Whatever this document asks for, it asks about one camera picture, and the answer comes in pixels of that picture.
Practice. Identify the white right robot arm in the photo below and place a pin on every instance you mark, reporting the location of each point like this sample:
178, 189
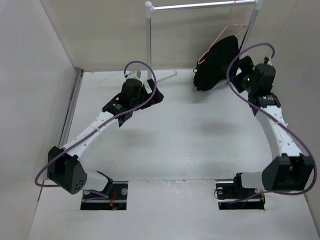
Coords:
289, 169

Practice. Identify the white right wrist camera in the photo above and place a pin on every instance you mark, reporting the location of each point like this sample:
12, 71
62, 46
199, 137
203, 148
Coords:
267, 61

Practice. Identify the black trousers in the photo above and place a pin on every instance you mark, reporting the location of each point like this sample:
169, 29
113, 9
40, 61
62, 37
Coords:
214, 64

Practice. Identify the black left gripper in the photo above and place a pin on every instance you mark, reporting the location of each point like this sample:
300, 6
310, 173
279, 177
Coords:
155, 99

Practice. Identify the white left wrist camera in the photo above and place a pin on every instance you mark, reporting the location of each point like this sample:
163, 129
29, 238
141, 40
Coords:
133, 74

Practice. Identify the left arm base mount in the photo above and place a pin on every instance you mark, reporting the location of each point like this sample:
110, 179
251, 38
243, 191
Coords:
112, 198

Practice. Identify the pink wire hanger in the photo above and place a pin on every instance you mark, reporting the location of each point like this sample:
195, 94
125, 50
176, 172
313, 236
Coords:
229, 24

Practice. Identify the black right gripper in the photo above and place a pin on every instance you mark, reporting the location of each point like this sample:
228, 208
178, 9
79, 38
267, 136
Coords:
246, 66

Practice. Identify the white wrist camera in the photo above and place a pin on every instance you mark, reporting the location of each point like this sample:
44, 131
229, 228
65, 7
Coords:
267, 61
133, 74

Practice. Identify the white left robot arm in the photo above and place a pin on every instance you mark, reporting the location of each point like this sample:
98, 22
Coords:
66, 164

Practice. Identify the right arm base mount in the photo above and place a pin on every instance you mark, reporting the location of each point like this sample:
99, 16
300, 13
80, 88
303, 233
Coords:
230, 197

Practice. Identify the white clothes rack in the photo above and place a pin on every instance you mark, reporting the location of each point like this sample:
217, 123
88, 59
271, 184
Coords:
182, 30

